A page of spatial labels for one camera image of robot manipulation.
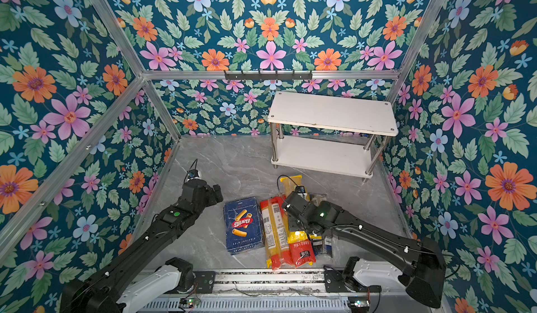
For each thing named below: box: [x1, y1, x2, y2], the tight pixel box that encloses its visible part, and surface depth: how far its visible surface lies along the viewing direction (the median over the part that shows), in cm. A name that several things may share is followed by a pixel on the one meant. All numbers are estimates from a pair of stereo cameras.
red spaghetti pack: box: [288, 231, 317, 268], surface depth 73 cm
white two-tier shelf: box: [267, 91, 399, 183], surface depth 106 cm
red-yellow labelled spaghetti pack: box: [260, 196, 295, 271], surface depth 81 cm
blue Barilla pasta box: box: [223, 197, 266, 256], surface depth 83 cm
